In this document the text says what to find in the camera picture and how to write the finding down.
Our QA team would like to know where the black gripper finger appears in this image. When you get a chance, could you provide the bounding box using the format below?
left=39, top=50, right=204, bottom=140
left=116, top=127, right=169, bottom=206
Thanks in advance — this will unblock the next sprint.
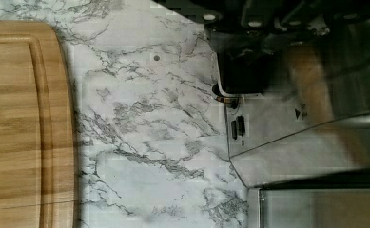
left=204, top=20, right=282, bottom=94

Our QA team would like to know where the silver toaster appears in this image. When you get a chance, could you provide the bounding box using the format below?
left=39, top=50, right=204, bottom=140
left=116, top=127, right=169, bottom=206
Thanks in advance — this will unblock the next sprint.
left=213, top=16, right=370, bottom=187

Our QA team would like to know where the silver toaster oven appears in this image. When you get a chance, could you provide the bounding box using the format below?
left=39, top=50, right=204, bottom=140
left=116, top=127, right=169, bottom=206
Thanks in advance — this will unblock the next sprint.
left=247, top=181, right=370, bottom=228

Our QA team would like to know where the bamboo cutting board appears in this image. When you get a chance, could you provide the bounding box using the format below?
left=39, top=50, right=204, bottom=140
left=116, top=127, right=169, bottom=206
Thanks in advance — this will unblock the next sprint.
left=0, top=21, right=78, bottom=228

